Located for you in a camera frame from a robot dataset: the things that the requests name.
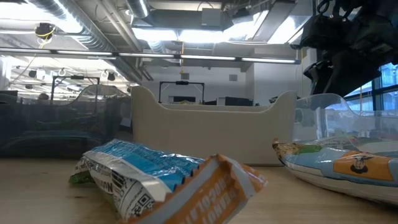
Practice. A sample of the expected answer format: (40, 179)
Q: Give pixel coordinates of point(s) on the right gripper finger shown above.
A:
(351, 74)
(315, 73)

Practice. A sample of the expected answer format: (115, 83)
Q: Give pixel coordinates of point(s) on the white green chewy granola bar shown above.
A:
(332, 142)

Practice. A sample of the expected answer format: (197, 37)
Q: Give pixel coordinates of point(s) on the Chewy-print granola bar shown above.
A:
(357, 168)

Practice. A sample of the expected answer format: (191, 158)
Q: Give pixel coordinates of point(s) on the blue granola bar orange end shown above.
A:
(149, 161)

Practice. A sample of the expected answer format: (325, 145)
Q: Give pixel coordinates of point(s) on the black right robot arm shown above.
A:
(373, 4)

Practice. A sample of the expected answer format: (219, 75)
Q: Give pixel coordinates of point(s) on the clear plastic bin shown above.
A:
(326, 105)

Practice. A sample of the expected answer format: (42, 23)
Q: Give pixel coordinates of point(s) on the black background monitor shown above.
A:
(236, 101)

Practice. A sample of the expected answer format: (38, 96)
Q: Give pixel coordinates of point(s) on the grey ceiling junction box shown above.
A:
(211, 17)

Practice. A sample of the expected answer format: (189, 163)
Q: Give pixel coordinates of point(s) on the white plastic bin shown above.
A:
(211, 133)

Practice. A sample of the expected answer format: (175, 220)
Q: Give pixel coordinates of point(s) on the long LED light bar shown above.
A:
(149, 55)

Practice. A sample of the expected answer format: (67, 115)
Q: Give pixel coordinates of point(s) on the dark grey plastic bin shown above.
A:
(62, 130)

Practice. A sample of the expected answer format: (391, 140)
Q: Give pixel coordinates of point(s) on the black ceiling device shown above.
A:
(45, 30)

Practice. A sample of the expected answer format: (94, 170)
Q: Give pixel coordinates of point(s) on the window with dark frame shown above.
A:
(388, 77)

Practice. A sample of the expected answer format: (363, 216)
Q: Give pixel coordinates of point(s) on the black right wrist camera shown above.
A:
(323, 32)

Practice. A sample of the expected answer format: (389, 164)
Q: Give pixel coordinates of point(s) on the black frame stand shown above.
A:
(76, 77)
(182, 82)

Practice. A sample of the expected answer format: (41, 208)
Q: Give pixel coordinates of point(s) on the silver spiral ventilation duct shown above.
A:
(93, 34)

